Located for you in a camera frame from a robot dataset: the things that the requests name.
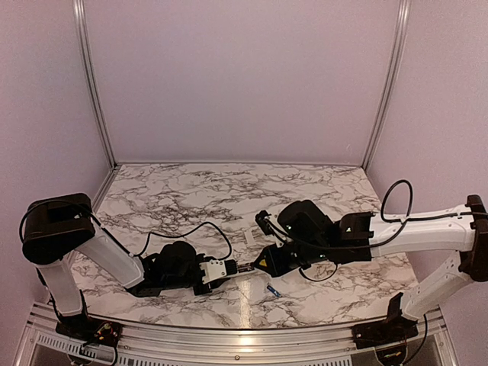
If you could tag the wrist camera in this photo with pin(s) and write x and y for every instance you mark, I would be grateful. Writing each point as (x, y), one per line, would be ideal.
(268, 226)
(217, 269)

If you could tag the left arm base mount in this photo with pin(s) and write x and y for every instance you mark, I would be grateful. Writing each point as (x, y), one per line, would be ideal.
(92, 331)

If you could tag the white battery cover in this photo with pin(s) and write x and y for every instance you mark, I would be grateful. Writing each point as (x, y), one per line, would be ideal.
(250, 240)

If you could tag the white remote control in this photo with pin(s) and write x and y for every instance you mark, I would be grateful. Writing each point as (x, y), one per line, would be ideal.
(244, 268)

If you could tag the left aluminium frame post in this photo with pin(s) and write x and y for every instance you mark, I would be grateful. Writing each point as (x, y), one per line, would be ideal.
(89, 70)

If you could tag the front aluminium rail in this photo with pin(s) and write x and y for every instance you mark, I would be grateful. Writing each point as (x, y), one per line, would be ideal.
(154, 344)

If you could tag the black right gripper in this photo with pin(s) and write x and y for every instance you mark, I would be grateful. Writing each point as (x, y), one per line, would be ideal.
(274, 267)

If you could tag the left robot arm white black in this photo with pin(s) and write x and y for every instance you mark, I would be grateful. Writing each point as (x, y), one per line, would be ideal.
(52, 229)

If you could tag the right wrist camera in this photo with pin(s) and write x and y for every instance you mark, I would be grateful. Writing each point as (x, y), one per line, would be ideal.
(268, 226)

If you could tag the blue battery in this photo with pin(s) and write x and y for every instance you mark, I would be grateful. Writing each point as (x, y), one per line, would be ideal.
(273, 291)

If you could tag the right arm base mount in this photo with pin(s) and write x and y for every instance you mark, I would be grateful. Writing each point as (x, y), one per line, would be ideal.
(394, 328)

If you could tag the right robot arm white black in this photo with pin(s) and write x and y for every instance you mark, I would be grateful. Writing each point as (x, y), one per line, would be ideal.
(309, 237)

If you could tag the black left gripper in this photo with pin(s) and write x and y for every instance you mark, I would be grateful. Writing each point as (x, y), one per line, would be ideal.
(202, 290)

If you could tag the aluminium frame post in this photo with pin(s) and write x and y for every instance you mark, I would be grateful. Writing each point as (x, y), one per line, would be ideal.
(393, 68)
(89, 70)

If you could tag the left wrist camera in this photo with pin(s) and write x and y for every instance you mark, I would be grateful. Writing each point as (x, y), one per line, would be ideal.
(217, 269)

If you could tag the right aluminium frame post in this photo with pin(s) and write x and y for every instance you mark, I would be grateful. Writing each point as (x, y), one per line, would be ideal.
(393, 68)

